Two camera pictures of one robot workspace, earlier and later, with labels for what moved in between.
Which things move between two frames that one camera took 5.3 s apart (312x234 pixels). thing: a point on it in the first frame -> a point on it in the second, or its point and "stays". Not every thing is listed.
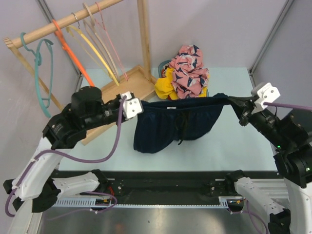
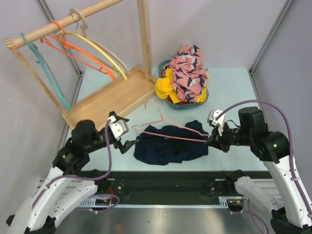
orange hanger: (65, 47) -> (62, 38)
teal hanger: (44, 103) -> (46, 67)
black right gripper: (249, 107) -> (215, 140)
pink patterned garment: (190, 76) stays
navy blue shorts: (162, 123) -> (162, 145)
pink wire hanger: (104, 29) -> (186, 128)
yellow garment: (164, 87) stays
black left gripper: (117, 99) -> (126, 145)
